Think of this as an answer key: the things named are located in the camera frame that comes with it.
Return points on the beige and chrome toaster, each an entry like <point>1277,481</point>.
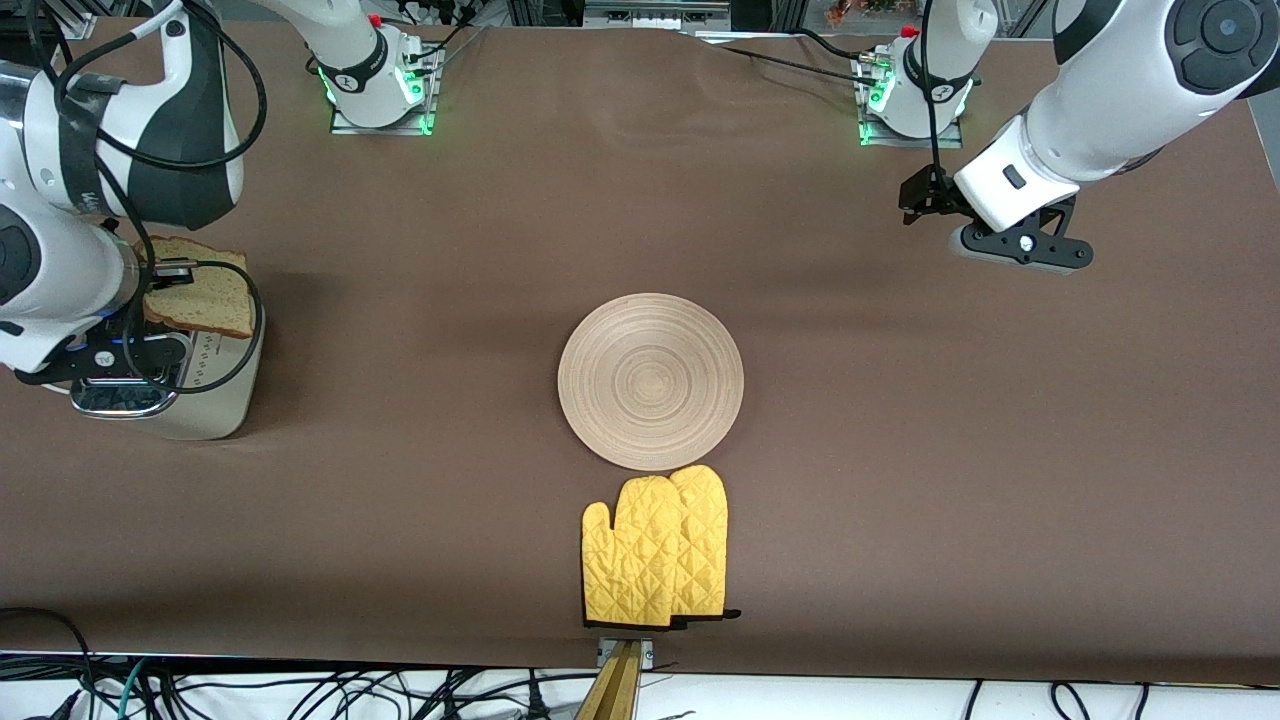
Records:
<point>225,390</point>

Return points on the yellow wooden bar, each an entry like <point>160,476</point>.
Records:
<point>612,690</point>

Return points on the bread slice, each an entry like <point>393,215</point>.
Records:
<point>220,300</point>

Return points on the silver metal equipment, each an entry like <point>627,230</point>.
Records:
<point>650,15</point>

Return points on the table cover sheet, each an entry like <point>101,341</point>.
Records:
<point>450,200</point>

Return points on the round wooden plate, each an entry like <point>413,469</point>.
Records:
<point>650,380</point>

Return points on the orange background object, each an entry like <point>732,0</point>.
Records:
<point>860,10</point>

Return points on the yellow quilted oven mitt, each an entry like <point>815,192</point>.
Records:
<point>705,540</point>
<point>630,560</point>

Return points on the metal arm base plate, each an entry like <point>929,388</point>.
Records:
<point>910,142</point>
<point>350,128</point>

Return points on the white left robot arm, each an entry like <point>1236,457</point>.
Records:
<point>1150,80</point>

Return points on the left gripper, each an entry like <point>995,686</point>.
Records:
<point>932,193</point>

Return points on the small silver metal bracket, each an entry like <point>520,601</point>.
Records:
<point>648,655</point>

